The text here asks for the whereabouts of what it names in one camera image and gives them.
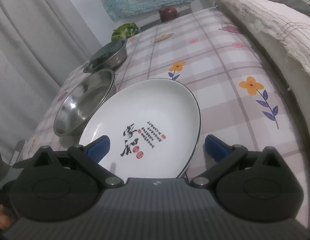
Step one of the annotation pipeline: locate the white ceramic printed plate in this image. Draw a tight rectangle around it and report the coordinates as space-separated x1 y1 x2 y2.
79 78 201 181

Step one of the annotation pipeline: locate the steel bowl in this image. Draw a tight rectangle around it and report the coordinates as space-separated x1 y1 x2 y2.
83 39 128 74

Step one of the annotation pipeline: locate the dark green ceramic bowl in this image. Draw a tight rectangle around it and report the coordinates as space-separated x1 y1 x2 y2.
90 40 126 63

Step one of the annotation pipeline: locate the right hand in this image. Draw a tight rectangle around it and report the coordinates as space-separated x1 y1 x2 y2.
0 204 16 231

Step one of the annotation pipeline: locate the plaid floral tablecloth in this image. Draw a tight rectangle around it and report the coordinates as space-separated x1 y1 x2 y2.
21 8 310 228

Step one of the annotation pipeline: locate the large steel basin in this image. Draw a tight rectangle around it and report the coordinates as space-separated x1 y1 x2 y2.
53 69 116 137

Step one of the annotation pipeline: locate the grey curtain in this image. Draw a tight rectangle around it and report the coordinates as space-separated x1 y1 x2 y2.
0 0 101 163

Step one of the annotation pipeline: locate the cream rolled blanket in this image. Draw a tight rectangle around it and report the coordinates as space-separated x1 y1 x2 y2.
216 0 310 76

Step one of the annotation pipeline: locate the green leafy cabbage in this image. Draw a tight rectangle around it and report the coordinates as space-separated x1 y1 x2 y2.
111 23 140 41

